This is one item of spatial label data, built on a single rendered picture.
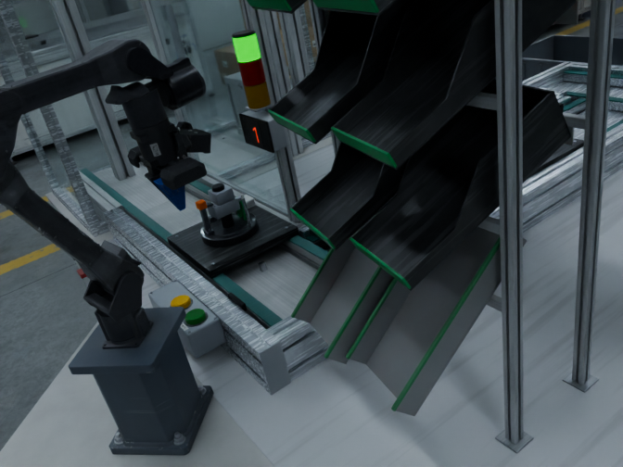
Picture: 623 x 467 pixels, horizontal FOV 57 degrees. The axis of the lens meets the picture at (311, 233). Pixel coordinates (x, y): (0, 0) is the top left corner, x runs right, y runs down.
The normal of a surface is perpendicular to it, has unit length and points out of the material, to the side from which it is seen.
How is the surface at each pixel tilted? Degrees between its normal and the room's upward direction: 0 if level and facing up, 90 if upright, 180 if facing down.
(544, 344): 0
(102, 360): 0
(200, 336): 90
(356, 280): 45
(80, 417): 0
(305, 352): 90
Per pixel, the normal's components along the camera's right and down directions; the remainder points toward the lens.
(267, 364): 0.58, 0.30
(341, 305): -0.75, -0.36
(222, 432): -0.18, -0.86
